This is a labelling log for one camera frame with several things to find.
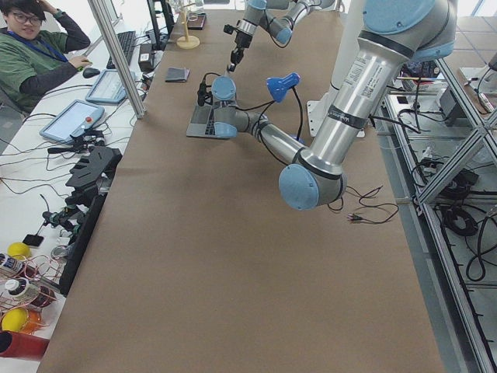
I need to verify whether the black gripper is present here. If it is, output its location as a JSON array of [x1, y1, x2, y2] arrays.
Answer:
[[196, 72, 212, 106], [223, 24, 252, 73]]

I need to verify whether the grey laptop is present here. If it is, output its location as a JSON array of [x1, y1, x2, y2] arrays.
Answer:
[[186, 104, 217, 138]]

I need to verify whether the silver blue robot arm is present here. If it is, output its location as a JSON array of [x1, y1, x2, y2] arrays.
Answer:
[[223, 0, 335, 74], [210, 1, 457, 211]]

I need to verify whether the grey folded cloth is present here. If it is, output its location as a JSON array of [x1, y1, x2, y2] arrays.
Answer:
[[165, 67, 190, 82]]

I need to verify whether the wooden mug tree stand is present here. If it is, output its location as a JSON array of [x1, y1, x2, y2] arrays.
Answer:
[[170, 0, 200, 50]]

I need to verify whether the blue desk lamp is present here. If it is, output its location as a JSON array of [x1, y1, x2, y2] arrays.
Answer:
[[266, 71, 308, 143]]

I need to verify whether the black power adapter box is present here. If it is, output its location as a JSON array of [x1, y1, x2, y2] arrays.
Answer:
[[138, 43, 155, 72]]

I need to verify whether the far blue teach pendant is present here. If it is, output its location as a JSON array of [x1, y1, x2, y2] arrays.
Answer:
[[85, 69, 127, 105]]

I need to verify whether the blue teach pendant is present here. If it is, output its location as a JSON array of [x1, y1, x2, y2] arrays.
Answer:
[[85, 69, 127, 105], [39, 99, 104, 143]]

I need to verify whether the black keyboard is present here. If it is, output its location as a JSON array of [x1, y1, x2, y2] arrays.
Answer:
[[106, 31, 136, 70]]

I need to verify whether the black computer mouse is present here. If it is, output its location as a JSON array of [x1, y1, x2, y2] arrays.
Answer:
[[82, 68, 100, 78]]

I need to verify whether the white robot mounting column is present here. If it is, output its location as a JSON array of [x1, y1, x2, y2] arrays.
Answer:
[[307, 0, 366, 137]]

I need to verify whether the near blue teach pendant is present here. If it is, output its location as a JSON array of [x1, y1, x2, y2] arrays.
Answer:
[[39, 99, 104, 143]]

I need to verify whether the seated person in green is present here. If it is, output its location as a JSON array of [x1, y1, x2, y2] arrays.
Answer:
[[1, 1, 92, 113]]

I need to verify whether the yellow ball in orange holder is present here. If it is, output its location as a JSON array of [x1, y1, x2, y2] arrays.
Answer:
[[1, 308, 29, 333]]

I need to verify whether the aluminium frame post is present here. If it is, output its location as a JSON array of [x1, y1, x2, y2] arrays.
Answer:
[[88, 0, 145, 120]]

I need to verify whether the loose black cable on table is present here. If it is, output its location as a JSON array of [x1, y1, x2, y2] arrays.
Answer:
[[328, 185, 400, 225]]

